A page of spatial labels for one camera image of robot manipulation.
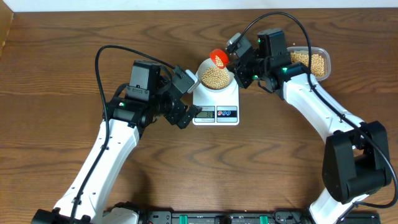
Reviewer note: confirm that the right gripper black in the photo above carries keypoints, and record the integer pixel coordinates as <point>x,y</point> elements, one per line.
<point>239,74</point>

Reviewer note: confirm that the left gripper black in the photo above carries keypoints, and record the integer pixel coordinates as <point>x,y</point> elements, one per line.
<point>173,116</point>

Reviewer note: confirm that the orange measuring scoop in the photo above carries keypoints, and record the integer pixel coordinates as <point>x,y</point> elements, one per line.
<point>219,58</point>

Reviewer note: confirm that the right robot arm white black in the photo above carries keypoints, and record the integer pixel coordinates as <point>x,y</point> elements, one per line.
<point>356,161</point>

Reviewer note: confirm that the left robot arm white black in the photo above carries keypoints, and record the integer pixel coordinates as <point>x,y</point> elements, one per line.
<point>152,91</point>

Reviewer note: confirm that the white digital kitchen scale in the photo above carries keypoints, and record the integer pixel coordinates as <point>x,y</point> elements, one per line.
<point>219,107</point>

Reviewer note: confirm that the soybeans in bowl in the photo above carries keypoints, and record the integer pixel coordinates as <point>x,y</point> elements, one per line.
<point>215,78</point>

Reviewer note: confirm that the grey white bowl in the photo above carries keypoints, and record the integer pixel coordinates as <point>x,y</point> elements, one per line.
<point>205,65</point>

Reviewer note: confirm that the yellow soybeans in container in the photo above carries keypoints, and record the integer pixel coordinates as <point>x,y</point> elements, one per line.
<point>317,62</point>

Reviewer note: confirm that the clear plastic container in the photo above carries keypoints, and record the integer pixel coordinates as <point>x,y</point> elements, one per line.
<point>315,50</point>

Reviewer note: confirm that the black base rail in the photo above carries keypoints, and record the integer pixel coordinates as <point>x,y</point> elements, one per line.
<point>278,216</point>

